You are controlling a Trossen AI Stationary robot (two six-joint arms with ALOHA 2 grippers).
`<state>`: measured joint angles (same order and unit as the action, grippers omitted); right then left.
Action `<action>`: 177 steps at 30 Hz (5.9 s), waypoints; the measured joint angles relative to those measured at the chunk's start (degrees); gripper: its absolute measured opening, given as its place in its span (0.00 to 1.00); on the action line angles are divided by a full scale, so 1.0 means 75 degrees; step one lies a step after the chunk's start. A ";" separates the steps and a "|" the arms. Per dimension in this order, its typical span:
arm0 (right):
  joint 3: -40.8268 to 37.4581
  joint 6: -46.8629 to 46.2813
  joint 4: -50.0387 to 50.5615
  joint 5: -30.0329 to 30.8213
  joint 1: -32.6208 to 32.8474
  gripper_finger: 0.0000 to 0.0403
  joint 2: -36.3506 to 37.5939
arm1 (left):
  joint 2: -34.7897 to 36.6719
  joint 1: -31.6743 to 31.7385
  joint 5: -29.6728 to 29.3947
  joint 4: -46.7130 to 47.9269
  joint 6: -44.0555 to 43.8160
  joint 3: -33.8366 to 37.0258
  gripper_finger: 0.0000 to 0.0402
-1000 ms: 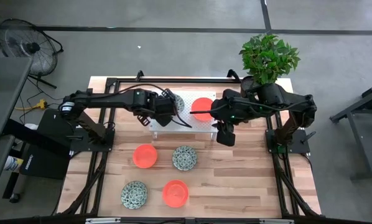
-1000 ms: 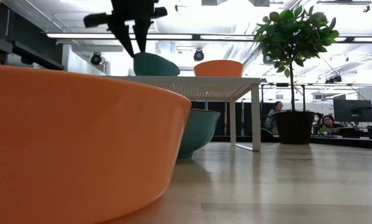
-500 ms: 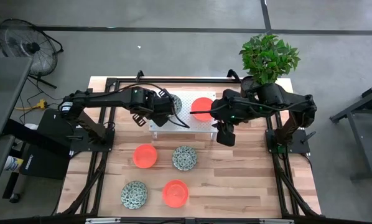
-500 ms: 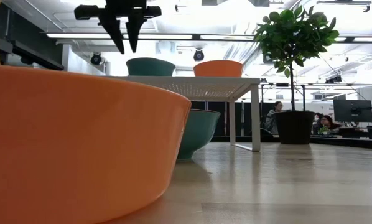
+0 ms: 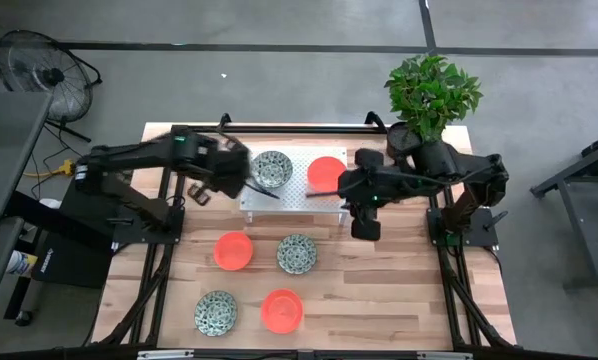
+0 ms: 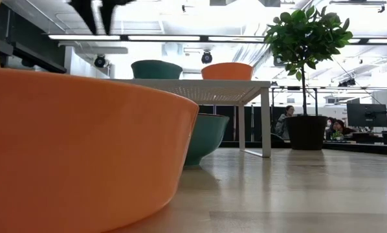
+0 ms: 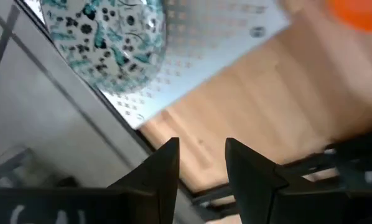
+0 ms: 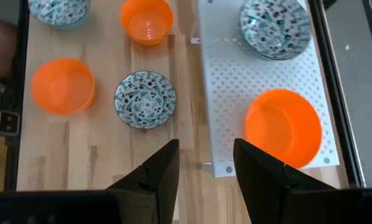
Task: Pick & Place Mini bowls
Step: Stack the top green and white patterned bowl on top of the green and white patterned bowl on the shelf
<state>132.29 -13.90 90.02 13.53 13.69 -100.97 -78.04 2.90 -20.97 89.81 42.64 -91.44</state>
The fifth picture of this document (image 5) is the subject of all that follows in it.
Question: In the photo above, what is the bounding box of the orange mini bowl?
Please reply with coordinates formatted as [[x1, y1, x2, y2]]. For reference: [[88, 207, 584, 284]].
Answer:
[[212, 230, 255, 272], [260, 288, 305, 335], [306, 155, 348, 194]]

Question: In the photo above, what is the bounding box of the dark grey desk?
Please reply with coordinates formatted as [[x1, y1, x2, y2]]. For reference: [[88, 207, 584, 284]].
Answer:
[[0, 89, 54, 329]]

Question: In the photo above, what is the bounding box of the black aluminium rig frame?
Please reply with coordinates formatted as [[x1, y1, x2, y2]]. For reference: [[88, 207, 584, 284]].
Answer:
[[86, 110, 520, 360]]

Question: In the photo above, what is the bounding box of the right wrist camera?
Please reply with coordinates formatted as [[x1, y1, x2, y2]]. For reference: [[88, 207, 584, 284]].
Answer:
[[354, 147, 386, 172]]

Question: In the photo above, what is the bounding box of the yellow power cord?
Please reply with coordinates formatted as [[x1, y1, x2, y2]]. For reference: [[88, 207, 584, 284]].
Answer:
[[22, 158, 76, 179]]

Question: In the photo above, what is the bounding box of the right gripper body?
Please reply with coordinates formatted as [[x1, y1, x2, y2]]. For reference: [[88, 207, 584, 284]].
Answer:
[[339, 167, 388, 243]]

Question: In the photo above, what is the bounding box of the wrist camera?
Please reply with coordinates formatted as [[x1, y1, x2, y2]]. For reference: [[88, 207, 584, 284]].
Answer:
[[354, 147, 386, 172], [187, 183, 213, 208]]

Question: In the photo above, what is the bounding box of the white labelled container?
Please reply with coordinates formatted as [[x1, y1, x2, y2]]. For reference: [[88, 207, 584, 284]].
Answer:
[[6, 249, 39, 277]]

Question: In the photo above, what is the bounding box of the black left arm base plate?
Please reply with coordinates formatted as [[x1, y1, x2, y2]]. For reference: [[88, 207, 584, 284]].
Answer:
[[109, 204, 186, 246]]

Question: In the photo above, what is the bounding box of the silver metal bracket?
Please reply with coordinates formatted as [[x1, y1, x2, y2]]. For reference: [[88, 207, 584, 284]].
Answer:
[[417, 351, 474, 360], [137, 349, 195, 360]]

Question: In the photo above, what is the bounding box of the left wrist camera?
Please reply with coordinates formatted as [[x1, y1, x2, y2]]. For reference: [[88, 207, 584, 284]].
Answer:
[[187, 183, 213, 208]]

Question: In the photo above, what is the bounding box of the black floor fan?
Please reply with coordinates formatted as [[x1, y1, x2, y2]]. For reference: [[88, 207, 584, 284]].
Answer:
[[0, 28, 103, 144]]

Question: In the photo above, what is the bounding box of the white green patterned mini bowl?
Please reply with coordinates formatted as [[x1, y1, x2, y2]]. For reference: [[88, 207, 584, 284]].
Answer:
[[193, 290, 239, 338], [276, 233, 319, 276], [250, 149, 295, 190]]

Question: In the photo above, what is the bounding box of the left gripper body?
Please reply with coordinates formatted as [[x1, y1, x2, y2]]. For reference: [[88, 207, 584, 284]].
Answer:
[[198, 135, 254, 200]]

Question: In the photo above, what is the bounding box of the green potted plant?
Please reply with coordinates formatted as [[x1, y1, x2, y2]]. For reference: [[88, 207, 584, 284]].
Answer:
[[383, 53, 484, 162]]

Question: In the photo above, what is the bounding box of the black equipment box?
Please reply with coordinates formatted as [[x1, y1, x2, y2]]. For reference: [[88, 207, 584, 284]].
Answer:
[[58, 172, 125, 241]]

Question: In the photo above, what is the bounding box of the black case with white lettering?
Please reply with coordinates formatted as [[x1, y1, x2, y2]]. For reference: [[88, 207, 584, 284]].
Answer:
[[31, 232, 116, 290]]

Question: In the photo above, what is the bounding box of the white perforated metal shelf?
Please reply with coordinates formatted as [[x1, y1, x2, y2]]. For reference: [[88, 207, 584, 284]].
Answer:
[[238, 144, 351, 226]]

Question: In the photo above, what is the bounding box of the dark metal cart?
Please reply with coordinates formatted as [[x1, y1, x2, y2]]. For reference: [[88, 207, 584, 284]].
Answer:
[[528, 127, 598, 291]]

